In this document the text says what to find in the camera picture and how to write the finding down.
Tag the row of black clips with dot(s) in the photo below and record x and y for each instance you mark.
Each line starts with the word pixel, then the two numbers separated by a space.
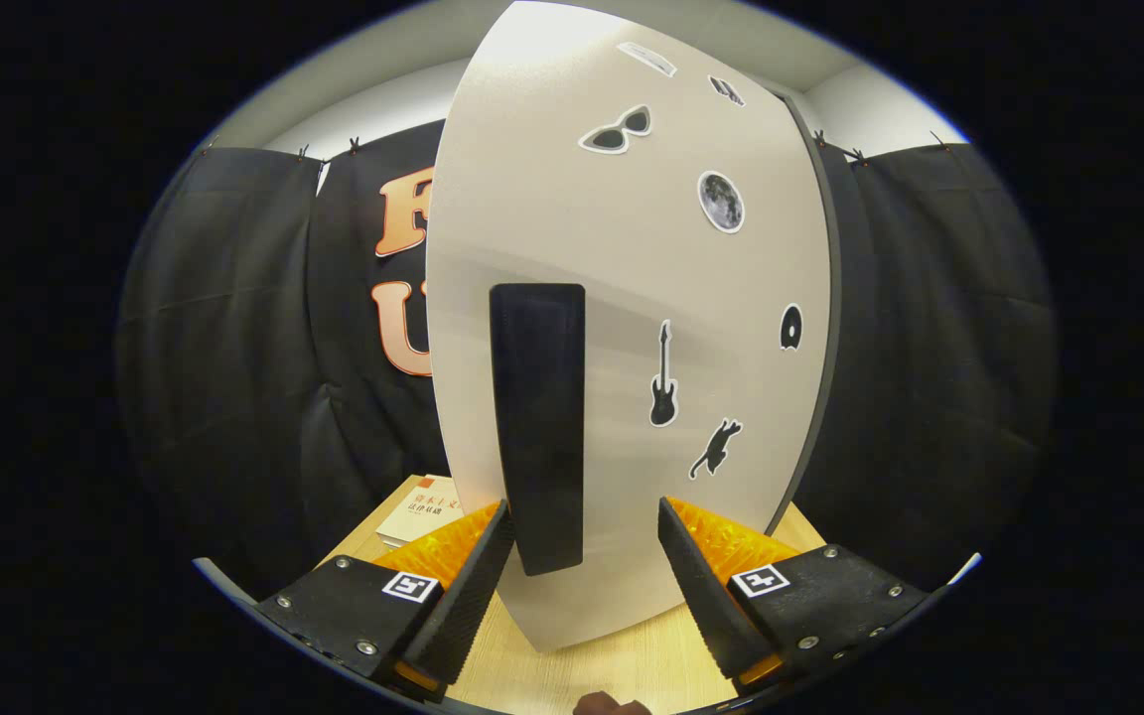
pixel 355 146

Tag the beige cover book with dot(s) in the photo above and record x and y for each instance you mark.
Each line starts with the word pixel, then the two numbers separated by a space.
pixel 423 511

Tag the beige shoe cabinet door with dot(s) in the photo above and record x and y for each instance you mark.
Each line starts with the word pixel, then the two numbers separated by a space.
pixel 552 199

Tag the black backdrop cloth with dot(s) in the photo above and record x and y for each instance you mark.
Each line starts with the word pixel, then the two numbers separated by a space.
pixel 929 348

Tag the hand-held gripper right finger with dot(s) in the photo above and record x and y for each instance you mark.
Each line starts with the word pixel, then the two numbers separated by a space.
pixel 706 596

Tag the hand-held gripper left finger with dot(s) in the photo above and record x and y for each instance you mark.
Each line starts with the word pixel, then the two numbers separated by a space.
pixel 468 616

